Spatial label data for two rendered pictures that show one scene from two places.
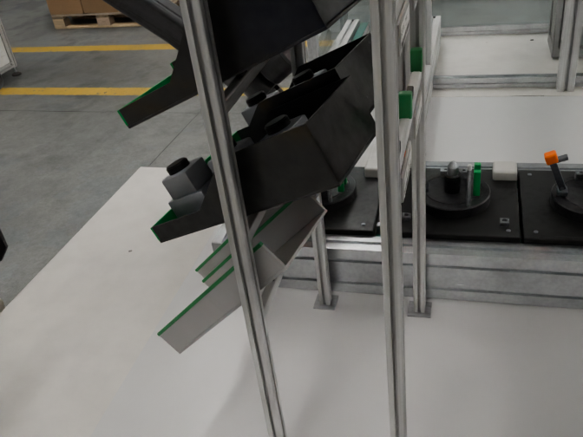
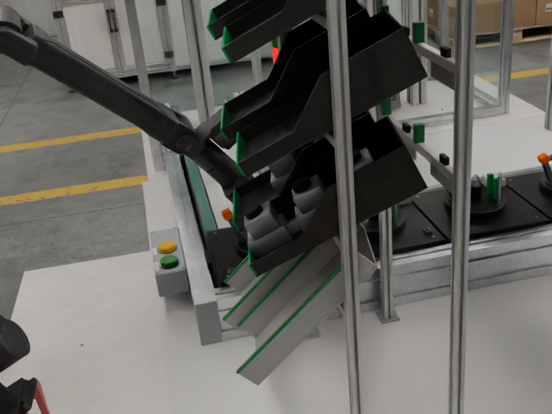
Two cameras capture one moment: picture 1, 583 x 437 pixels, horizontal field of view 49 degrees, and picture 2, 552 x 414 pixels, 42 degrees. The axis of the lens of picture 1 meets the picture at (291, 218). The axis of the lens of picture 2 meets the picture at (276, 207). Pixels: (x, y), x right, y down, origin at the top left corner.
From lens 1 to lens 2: 59 cm
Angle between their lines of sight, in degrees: 25
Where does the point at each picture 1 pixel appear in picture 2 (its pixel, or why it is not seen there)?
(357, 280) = not seen: hidden behind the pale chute
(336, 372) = not seen: hidden behind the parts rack
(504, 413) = (498, 364)
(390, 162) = (467, 161)
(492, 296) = (436, 292)
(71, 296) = (51, 400)
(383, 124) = (462, 135)
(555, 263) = (479, 250)
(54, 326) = not seen: outside the picture
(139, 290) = (121, 373)
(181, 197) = (262, 236)
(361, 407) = (397, 394)
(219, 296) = (310, 311)
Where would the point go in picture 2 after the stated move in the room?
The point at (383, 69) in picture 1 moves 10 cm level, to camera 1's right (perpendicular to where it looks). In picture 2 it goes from (464, 98) to (517, 81)
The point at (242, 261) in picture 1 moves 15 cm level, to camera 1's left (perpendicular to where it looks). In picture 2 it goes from (353, 265) to (262, 302)
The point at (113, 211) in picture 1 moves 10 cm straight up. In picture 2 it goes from (29, 316) to (18, 278)
